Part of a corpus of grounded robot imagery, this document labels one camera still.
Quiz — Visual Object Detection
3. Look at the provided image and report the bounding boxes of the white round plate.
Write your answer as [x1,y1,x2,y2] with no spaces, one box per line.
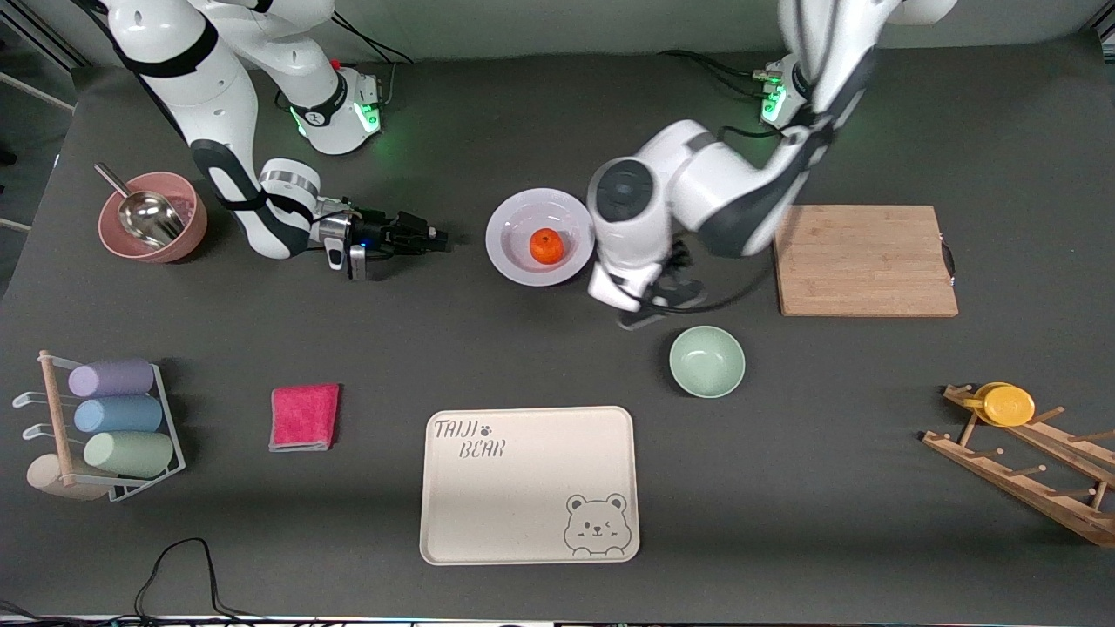
[484,187,597,287]

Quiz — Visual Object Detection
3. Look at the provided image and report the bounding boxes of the light green bowl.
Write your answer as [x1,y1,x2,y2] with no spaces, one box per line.
[669,325,747,400]

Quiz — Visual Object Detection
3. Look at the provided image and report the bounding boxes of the wooden cutting board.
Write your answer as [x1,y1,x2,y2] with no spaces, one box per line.
[769,205,960,318]

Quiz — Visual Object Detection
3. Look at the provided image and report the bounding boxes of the pink bowl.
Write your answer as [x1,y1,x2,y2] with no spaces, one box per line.
[98,172,209,264]

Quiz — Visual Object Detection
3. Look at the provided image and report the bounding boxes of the pink folded cloth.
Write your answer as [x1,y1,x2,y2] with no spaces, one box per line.
[268,383,341,453]

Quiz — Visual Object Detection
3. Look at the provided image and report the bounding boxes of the metal scoop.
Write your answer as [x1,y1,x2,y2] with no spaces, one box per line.
[94,162,186,248]

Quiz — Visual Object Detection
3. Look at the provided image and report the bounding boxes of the cream tray with bear print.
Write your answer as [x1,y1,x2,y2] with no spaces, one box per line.
[420,406,641,567]

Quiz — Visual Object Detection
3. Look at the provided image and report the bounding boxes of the purple cup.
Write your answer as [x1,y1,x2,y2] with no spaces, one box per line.
[68,360,156,399]

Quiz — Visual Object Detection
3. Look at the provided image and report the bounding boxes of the blue cup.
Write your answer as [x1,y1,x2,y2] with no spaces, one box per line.
[73,396,164,435]

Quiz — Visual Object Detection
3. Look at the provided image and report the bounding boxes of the green cup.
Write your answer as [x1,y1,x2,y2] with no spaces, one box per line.
[84,431,175,479]

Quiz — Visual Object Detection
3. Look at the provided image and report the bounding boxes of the yellow cup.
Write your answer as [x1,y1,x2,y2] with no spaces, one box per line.
[973,381,1037,428]

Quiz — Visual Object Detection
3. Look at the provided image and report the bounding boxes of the wooden rod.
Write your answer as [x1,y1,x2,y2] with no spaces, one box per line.
[38,350,78,487]

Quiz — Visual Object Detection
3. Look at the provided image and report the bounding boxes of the wooden peg rack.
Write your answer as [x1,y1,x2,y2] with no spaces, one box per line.
[922,383,1115,549]

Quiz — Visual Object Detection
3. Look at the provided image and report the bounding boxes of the beige cup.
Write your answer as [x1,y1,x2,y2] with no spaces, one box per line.
[26,453,110,502]

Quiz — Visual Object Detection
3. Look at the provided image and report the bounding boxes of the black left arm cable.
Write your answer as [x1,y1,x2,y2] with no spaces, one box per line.
[645,52,863,314]

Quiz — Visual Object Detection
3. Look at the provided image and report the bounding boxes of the black right arm base cables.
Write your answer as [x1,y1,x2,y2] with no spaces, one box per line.
[329,13,415,114]

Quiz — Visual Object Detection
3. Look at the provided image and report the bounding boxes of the black arm base cables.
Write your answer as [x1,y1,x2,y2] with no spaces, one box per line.
[658,48,785,101]
[329,13,415,114]

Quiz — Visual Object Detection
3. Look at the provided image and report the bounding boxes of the black left arm base cables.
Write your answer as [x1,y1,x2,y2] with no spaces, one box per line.
[658,48,785,101]

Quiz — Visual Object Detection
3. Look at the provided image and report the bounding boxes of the white wire cup rack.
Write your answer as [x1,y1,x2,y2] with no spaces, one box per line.
[12,360,187,503]

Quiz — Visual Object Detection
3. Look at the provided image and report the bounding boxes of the thin black table cable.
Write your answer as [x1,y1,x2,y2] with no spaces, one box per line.
[0,537,262,627]

